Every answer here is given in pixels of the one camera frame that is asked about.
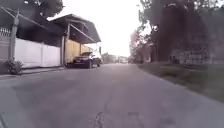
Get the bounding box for vehicle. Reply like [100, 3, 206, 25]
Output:
[118, 57, 130, 65]

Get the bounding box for dark car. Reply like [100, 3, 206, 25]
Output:
[72, 51, 103, 70]

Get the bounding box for grey asphalt road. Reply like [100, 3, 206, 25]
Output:
[0, 62, 224, 128]

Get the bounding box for building with canopy roof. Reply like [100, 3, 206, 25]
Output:
[49, 13, 102, 67]

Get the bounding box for row of trees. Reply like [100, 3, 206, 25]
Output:
[128, 0, 224, 65]

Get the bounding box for concrete pavement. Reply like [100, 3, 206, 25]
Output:
[0, 65, 68, 80]

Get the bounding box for grass verge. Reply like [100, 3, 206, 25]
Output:
[136, 61, 224, 104]

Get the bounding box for dark tree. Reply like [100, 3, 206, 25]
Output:
[0, 0, 65, 22]

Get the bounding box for small bush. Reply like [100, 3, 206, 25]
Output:
[4, 59, 25, 76]

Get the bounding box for concrete pole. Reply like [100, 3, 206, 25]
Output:
[8, 9, 21, 63]

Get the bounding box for white wall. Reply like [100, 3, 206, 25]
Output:
[0, 27, 63, 70]

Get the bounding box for low grey wall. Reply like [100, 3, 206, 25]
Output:
[168, 49, 224, 66]

